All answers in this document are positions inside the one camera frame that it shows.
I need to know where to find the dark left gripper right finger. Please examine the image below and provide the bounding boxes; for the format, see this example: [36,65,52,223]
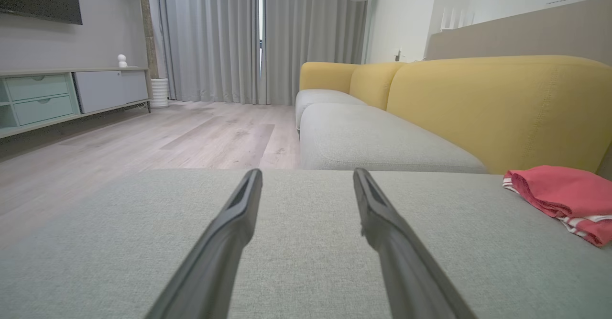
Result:
[353,168,479,319]

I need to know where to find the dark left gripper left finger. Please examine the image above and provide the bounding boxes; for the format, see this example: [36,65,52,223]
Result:
[145,169,263,319]

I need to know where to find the large grey chaise cushion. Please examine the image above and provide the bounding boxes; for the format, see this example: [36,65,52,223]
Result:
[0,168,612,319]

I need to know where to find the long grey sofa seat cushion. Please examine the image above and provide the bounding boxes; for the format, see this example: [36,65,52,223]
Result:
[299,103,488,174]

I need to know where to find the white ribbed plant pot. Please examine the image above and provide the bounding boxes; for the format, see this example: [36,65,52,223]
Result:
[150,78,170,108]

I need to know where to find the short grey sofa seat cushion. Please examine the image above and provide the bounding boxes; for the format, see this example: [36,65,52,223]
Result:
[295,89,368,131]

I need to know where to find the narrow yellow sofa back cushion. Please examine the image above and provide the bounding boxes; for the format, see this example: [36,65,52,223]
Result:
[349,62,407,111]

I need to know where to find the red shorts with white trim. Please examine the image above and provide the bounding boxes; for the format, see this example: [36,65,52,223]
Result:
[502,165,612,248]

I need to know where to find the wide yellow sofa back cushion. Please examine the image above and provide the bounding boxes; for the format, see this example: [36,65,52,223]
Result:
[386,55,612,175]

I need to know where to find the yellow sofa armrest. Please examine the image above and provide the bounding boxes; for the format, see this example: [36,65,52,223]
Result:
[300,62,360,94]

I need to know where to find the teal and grey TV cabinet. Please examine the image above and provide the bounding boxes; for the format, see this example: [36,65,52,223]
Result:
[0,66,153,140]

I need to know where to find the grey curtain panel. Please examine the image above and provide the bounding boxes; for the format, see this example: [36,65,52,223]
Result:
[264,0,369,106]
[158,0,261,104]

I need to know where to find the green indoor tree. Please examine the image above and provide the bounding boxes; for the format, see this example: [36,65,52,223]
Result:
[122,0,182,80]

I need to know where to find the beige partition panel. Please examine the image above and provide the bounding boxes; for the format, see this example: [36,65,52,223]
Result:
[426,0,612,66]

